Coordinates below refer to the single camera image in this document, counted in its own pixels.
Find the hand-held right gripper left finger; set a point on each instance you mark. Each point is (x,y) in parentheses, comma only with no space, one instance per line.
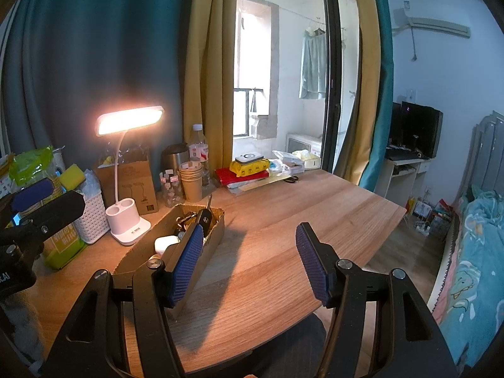
(187,260)

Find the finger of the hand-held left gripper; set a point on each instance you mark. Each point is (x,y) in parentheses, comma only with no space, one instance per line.
(31,193)
(59,208)

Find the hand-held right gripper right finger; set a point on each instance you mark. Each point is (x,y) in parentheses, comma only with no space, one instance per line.
(313,267)

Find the white earbuds case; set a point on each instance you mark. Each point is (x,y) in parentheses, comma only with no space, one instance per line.
(165,244)

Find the glossy black gadget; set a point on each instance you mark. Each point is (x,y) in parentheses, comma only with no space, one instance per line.
(180,231)

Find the black car key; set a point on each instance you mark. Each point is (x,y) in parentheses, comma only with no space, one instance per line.
(206,218)

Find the brown cardboard box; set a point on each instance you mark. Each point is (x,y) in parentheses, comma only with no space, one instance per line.
(138,244)

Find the person's left forearm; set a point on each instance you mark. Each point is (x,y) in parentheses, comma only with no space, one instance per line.
(19,323)

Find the bright green plastic bag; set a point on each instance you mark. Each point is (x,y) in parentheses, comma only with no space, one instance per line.
(31,163)

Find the white red printed packet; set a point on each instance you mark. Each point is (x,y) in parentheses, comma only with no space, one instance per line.
(4,179)

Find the yellow sponge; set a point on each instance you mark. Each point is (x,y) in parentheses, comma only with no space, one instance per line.
(71,176)

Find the white perforated basket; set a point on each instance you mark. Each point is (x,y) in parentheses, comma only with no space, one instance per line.
(92,220)

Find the green carton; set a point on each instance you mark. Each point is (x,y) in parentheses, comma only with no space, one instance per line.
(65,248)

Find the clear plastic bag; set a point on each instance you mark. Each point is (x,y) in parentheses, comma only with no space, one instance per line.
(92,185)

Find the white round canister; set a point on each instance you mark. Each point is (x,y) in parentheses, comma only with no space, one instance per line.
(59,157)

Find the white desk lamp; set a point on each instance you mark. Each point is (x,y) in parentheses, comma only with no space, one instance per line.
(126,220)

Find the clear jar of small vials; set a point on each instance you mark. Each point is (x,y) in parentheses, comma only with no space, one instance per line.
(171,191)

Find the stack of paper cups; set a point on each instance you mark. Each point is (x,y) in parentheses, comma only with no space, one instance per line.
(191,185)

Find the person's dark trousers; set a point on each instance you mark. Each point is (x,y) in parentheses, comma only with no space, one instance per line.
(291,346)

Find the brown lamp carton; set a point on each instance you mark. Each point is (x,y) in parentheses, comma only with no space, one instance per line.
(138,181)

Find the black scissors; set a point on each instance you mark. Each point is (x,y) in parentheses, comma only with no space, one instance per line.
(291,179)

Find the red book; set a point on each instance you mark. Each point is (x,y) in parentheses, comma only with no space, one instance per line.
(224,176)

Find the tan paper envelope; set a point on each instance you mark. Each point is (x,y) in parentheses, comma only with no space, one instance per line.
(260,184)

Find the steel thermos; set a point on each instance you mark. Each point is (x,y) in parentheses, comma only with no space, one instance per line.
(173,157)

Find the small white boxes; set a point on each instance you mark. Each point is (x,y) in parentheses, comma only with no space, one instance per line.
(293,165)

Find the blue white plastic pack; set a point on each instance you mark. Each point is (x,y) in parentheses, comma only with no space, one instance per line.
(275,167)

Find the white boxes and bags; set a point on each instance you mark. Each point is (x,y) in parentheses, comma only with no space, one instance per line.
(309,160)

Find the clear plastic water bottle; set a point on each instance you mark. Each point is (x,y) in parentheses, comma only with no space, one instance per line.
(198,149)

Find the white power strip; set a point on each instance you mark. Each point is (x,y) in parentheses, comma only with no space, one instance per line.
(422,228)

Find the white computer desk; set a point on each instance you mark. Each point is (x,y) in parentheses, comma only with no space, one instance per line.
(390,177)

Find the white power bank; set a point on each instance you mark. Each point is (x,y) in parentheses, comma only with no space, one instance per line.
(249,158)

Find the white balcony appliance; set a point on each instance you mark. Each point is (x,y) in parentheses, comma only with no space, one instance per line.
(299,141)

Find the floor storage basket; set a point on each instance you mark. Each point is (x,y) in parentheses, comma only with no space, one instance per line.
(441,218)

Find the teal curtain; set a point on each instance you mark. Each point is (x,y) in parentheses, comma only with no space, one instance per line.
(98,47)
(384,126)

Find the blue printed blanket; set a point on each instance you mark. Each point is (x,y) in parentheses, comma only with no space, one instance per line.
(480,264)

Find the black computer monitor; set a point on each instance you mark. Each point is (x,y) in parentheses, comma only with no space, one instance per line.
(421,130)

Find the yellow curtain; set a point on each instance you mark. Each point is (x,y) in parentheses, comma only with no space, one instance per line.
(208,67)
(364,86)

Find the hanging pale green garment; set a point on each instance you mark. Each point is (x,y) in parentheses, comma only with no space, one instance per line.
(313,67)

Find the grey padded headboard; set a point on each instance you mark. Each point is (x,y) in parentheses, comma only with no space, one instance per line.
(488,153)

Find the white air conditioner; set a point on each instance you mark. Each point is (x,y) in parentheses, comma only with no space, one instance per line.
(437,25)

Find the black sliding door frame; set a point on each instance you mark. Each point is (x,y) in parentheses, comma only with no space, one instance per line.
(332,86)

